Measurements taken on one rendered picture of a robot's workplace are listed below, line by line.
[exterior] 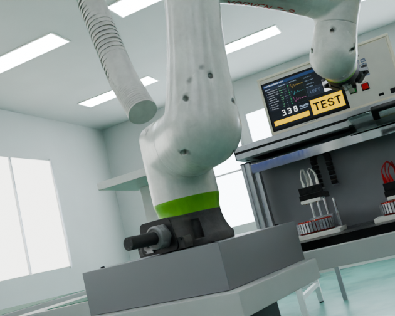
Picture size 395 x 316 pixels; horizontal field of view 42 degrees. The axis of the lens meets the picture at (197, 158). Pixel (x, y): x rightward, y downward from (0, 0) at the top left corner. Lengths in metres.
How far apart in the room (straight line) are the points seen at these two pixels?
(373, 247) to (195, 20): 0.70
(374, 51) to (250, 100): 6.76
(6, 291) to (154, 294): 6.00
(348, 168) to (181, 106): 1.07
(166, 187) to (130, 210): 8.26
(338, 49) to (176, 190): 0.52
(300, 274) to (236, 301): 0.23
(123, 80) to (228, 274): 2.07
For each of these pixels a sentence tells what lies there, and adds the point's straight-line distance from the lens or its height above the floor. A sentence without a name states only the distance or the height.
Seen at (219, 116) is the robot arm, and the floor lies 1.01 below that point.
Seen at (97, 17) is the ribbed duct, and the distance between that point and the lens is 3.06.
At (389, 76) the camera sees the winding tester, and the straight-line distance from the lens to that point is 1.70.
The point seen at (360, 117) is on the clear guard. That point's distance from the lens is 1.44.
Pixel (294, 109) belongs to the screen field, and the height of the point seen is 1.18.
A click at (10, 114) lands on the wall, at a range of 7.73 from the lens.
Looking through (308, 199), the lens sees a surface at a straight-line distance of 1.61.
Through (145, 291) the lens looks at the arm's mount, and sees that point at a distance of 0.91.
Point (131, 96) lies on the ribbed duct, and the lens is 2.68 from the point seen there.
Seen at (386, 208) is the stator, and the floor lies 0.80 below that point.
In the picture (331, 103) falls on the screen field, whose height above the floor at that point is 1.16.
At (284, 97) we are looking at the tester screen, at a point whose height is 1.23.
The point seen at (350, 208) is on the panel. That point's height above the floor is 0.83.
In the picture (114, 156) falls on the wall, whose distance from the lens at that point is 9.38.
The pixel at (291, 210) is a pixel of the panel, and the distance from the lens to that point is 1.83.
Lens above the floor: 0.82
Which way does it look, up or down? 10 degrees up
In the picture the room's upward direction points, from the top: 14 degrees counter-clockwise
